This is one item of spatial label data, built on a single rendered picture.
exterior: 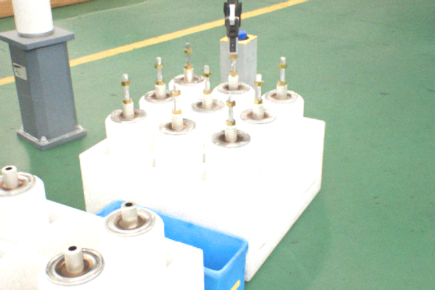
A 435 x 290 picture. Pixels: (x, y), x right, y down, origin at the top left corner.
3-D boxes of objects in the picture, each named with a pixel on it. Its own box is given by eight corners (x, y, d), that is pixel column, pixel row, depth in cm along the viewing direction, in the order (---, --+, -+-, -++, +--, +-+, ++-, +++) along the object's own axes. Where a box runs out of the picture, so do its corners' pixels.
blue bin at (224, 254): (85, 278, 116) (78, 224, 111) (122, 247, 124) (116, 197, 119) (221, 333, 102) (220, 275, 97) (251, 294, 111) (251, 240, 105)
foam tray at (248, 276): (87, 228, 131) (78, 154, 123) (182, 155, 161) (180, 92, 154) (248, 282, 114) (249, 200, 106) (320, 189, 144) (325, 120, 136)
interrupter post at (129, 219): (118, 226, 87) (116, 206, 86) (128, 217, 89) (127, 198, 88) (132, 230, 86) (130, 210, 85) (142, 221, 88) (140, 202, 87)
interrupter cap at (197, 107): (197, 117, 122) (197, 114, 122) (184, 104, 128) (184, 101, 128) (231, 111, 125) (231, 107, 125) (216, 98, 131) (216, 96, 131)
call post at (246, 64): (221, 153, 162) (219, 41, 149) (232, 142, 168) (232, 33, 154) (244, 158, 159) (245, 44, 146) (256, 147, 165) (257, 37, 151)
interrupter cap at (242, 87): (255, 93, 134) (255, 90, 133) (223, 98, 132) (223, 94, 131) (243, 82, 140) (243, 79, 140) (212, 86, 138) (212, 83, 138)
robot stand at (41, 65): (15, 135, 175) (-3, 33, 161) (60, 120, 184) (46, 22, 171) (42, 151, 165) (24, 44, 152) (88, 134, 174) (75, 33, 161)
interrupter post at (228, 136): (239, 138, 113) (239, 122, 111) (234, 144, 111) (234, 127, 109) (226, 136, 114) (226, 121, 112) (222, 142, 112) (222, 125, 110)
